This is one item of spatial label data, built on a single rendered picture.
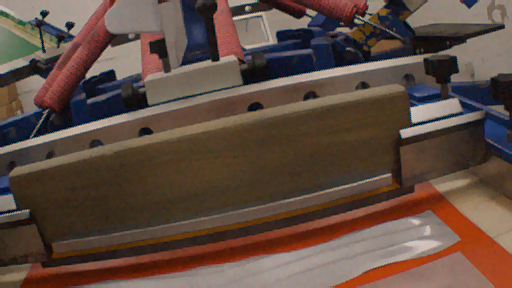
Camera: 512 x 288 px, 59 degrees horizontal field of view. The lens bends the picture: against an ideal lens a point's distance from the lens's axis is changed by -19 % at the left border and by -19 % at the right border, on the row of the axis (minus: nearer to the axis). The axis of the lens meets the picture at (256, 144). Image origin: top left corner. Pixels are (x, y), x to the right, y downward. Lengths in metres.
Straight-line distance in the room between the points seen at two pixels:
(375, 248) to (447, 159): 0.11
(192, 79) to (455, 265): 0.45
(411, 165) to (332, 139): 0.07
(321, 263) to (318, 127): 0.11
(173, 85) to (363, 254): 0.39
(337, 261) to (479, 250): 0.11
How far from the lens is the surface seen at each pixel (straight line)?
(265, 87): 0.66
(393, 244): 0.41
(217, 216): 0.43
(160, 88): 0.70
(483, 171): 0.51
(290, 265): 0.40
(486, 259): 0.38
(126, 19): 0.40
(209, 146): 0.42
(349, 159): 0.44
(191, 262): 0.45
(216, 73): 0.70
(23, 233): 0.47
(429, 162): 0.46
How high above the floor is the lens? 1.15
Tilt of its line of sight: 15 degrees down
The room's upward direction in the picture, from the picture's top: 11 degrees counter-clockwise
